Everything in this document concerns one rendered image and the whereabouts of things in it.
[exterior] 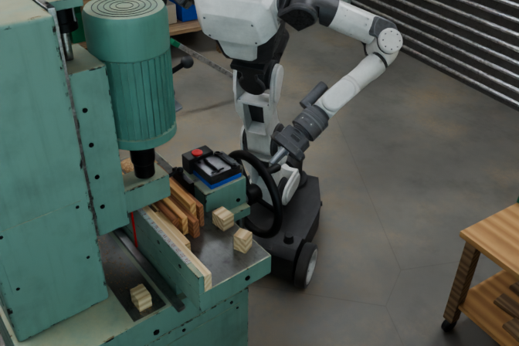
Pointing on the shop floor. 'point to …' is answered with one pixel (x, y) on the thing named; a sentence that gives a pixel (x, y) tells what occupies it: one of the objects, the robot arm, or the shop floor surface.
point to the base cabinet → (206, 326)
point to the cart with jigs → (478, 232)
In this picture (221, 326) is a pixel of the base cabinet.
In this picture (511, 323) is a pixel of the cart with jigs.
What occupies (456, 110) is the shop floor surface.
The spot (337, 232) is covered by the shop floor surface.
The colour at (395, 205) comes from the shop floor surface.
